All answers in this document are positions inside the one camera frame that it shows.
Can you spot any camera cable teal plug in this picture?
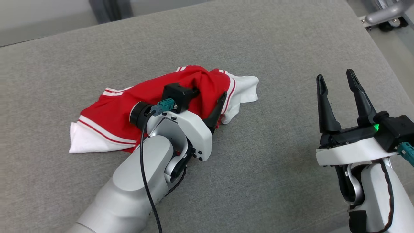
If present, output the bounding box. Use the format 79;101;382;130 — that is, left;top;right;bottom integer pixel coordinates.
139;99;178;233
397;142;414;167

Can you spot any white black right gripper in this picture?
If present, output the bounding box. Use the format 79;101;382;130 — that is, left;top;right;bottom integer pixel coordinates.
316;69;400;167

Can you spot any red jersey with white sleeves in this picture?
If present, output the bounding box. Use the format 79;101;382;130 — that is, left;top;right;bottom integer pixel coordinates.
69;65;259;154

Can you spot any black braided right gripper cable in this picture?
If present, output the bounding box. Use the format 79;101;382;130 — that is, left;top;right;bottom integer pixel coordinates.
380;160;396;233

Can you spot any right camera cable teal plug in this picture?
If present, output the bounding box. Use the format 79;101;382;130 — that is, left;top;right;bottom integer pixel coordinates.
397;142;414;167

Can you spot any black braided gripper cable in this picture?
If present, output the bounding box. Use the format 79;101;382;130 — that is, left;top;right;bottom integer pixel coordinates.
164;166;188;196
380;160;396;233

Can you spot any black braided left gripper cable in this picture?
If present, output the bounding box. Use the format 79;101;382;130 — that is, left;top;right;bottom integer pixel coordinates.
164;166;188;196

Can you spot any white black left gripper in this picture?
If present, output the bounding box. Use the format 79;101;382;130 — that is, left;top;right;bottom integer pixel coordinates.
129;92;228;161

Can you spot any grey metal frame with casters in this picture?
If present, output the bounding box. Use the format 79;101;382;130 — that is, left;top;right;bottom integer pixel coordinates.
361;0;414;32

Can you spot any left camera cable teal plug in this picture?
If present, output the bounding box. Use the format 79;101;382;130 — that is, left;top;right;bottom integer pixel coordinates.
139;99;178;233

